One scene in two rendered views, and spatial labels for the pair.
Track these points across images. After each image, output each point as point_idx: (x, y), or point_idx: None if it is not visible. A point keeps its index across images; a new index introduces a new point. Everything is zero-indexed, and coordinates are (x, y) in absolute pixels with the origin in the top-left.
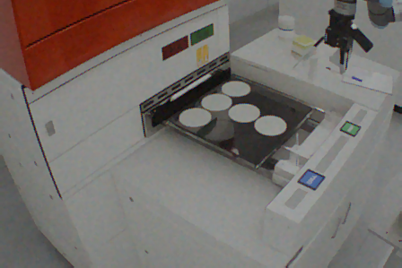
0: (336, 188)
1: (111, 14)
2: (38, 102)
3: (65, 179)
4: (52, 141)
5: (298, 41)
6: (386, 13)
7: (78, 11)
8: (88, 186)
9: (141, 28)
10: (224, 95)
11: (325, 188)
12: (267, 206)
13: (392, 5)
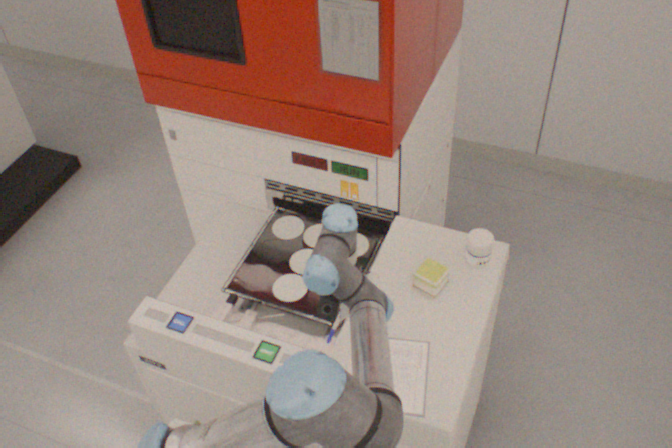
0: (206, 364)
1: (213, 94)
2: (163, 111)
3: (182, 175)
4: (174, 143)
5: (421, 264)
6: (344, 303)
7: (181, 74)
8: (204, 196)
9: (245, 121)
10: None
11: (169, 336)
12: (146, 297)
13: (354, 305)
